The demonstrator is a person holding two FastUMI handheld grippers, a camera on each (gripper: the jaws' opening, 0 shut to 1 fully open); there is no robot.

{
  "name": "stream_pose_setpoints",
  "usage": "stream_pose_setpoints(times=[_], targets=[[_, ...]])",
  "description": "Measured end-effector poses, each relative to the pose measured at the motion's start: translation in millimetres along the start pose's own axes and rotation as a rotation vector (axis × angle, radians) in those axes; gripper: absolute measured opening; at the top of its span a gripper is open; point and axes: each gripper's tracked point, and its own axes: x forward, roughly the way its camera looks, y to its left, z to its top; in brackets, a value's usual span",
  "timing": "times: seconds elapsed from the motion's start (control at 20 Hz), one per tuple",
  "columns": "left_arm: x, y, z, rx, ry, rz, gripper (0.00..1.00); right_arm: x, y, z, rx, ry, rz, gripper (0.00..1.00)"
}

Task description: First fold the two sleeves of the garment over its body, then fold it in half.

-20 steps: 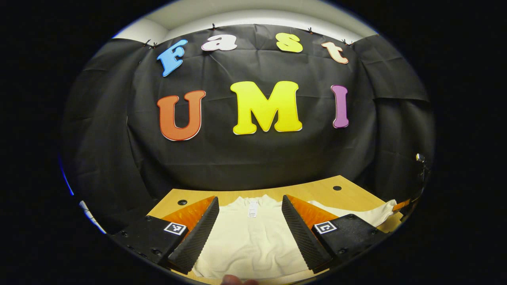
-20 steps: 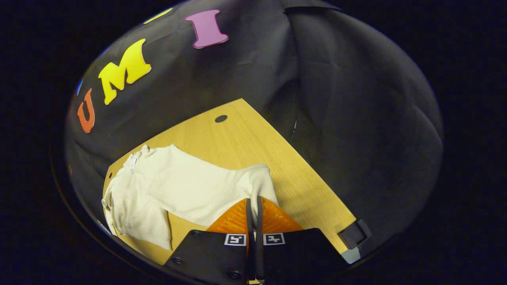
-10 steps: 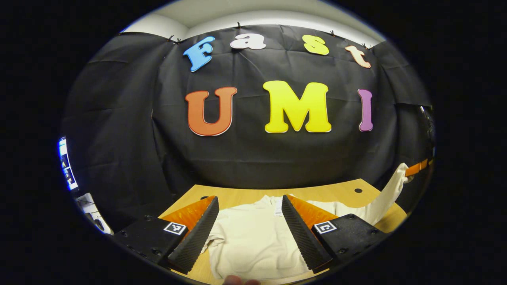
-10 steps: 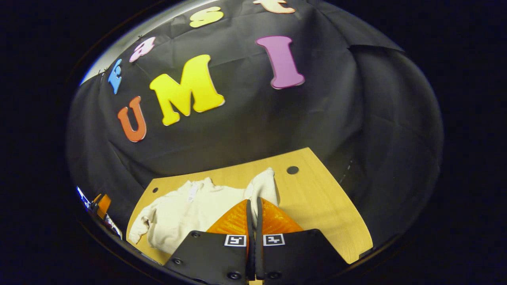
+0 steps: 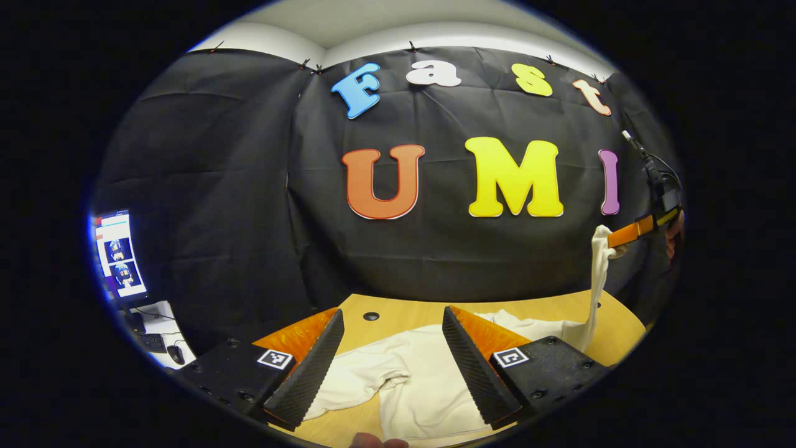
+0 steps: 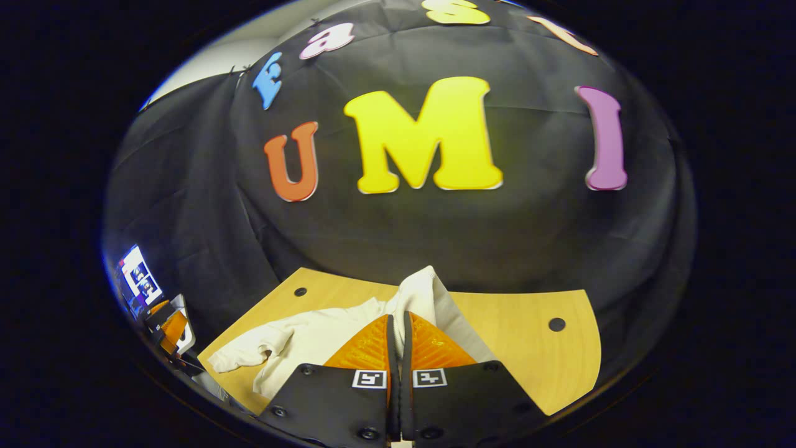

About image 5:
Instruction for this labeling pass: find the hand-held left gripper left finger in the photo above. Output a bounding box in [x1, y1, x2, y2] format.
[183, 308, 345, 431]

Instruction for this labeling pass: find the white side desk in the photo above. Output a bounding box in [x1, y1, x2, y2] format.
[121, 301, 198, 372]

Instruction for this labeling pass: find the computer monitor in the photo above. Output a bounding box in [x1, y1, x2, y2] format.
[92, 208, 151, 307]

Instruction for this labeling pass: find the cream white garment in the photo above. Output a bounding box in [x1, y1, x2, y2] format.
[305, 225, 629, 441]

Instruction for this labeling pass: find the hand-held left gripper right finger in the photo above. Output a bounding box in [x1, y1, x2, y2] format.
[442, 305, 613, 431]

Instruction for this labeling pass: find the black backdrop cloth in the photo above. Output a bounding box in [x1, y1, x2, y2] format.
[93, 47, 685, 355]

